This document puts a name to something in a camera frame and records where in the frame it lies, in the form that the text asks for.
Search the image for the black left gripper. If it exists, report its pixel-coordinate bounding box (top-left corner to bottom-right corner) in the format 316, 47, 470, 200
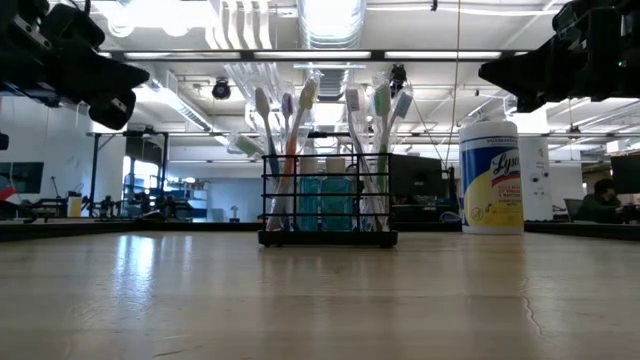
14, 3, 150, 131

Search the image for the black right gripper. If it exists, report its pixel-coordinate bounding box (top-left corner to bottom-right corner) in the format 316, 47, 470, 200
478, 0, 626, 114

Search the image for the blue toothbrush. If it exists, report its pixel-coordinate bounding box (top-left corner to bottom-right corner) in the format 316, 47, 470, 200
253, 86, 284, 231
382, 87, 416, 156

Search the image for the teal mouthwash bottle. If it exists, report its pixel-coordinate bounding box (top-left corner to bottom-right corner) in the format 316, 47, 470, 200
298, 157, 321, 232
320, 157, 354, 232

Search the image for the white yellow blue wipes canister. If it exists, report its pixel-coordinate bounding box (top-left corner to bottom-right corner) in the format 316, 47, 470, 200
458, 119, 525, 236

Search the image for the black monitor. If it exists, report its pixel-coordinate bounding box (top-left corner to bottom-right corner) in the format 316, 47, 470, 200
0, 161, 45, 195
610, 154, 640, 196

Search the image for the person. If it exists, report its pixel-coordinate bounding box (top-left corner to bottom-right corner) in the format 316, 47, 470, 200
574, 178, 626, 225

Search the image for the black overhead light bar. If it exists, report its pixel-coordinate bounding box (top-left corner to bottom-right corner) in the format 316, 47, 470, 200
97, 48, 531, 64

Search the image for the black cabinet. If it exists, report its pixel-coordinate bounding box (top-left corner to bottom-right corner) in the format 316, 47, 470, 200
388, 153, 459, 224

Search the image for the black background workstation frame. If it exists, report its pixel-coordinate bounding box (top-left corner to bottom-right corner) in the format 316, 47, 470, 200
85, 130, 171, 217

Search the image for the black aluminium table frame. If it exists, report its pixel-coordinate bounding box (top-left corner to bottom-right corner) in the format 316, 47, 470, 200
0, 218, 640, 242

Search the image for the silver ceiling duct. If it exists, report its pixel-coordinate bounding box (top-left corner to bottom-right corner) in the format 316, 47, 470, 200
297, 0, 367, 101

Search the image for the black wire toothbrush caddy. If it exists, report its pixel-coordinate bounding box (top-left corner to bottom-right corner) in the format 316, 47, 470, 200
257, 152, 399, 249

